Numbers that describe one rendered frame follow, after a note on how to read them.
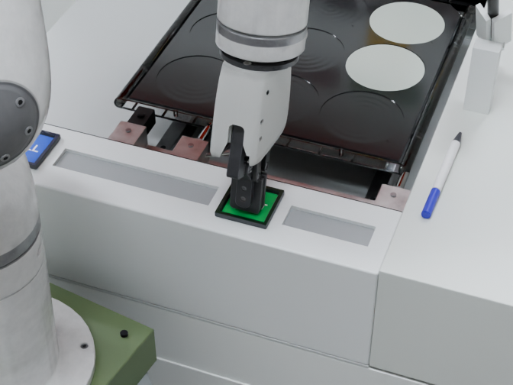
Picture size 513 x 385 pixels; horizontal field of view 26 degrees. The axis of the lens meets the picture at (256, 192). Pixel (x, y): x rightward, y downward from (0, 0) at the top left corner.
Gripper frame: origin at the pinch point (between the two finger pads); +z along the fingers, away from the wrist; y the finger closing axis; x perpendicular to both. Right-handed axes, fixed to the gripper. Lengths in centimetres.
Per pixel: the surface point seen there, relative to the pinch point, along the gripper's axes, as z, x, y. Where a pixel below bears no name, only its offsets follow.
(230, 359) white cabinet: 22.5, -0.6, -0.4
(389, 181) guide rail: 8.8, 10.1, -23.7
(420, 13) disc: -2, 6, -51
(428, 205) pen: -0.2, 17.5, -5.2
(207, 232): 3.8, -2.8, 3.6
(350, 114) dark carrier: 2.9, 3.5, -27.0
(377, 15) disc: -1.7, 0.7, -48.4
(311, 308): 10.6, 8.5, 2.2
